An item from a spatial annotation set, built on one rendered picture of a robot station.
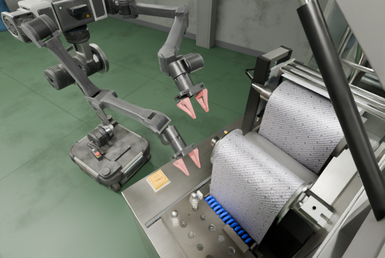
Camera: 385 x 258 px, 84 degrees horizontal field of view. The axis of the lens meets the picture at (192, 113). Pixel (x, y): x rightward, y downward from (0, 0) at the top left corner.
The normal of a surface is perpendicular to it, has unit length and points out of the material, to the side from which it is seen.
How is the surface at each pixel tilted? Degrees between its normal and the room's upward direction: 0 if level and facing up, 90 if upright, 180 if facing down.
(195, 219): 0
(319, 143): 92
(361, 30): 90
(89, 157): 0
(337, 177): 0
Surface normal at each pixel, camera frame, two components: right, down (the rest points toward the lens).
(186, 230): 0.00, -0.75
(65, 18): 0.83, 0.37
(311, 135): -0.78, 0.43
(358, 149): -0.59, 0.36
